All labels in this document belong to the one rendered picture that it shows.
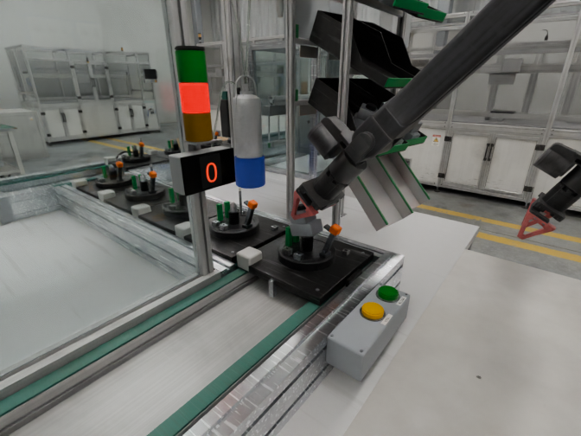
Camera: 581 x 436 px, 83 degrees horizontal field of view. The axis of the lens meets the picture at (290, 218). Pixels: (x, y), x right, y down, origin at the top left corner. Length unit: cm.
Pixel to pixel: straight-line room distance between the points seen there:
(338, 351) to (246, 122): 124
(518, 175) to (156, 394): 439
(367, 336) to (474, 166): 415
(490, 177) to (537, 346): 387
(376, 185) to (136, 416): 79
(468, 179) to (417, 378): 412
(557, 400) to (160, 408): 65
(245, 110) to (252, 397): 132
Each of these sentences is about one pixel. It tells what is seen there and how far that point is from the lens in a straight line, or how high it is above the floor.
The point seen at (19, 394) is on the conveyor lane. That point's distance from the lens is 66.
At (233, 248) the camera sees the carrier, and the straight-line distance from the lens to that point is 85.
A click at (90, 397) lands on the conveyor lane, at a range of 65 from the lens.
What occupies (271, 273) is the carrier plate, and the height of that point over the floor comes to 97.
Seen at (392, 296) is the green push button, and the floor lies 97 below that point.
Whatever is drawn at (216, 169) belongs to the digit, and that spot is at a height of 121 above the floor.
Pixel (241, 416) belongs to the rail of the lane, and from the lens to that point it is 50.
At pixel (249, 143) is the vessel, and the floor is 109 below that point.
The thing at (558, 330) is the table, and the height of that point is 86.
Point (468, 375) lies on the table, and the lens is 75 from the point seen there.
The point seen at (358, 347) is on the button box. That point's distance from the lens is 59.
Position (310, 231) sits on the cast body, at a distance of 74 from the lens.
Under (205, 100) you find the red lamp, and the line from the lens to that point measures 63.
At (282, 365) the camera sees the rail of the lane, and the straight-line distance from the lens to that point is 55.
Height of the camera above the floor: 136
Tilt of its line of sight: 23 degrees down
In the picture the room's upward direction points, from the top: straight up
